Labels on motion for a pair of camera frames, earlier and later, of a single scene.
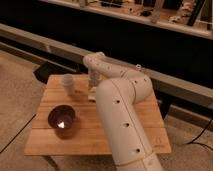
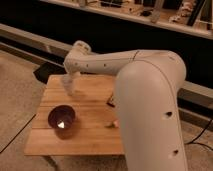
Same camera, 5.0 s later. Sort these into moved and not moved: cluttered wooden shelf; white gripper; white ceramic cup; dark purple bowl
Moved: white gripper
Not moved: cluttered wooden shelf; dark purple bowl; white ceramic cup
